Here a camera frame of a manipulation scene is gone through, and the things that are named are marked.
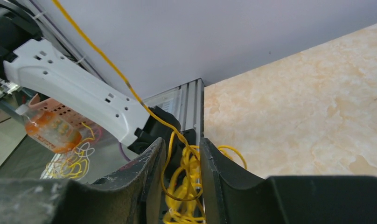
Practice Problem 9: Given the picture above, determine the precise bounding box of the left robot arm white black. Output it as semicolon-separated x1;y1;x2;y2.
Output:
0;0;181;154

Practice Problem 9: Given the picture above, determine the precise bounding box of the yellow wire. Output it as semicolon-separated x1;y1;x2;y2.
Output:
51;0;248;224

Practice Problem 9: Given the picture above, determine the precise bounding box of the orange plastic bottle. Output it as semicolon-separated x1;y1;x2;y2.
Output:
15;104;82;154

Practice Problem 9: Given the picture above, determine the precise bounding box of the aluminium frame post left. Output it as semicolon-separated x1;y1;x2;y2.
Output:
143;78;204;145

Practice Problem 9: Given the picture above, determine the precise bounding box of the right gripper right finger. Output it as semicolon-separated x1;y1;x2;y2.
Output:
200;138;377;224

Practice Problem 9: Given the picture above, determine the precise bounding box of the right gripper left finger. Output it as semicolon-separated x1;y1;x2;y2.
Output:
0;138;165;224

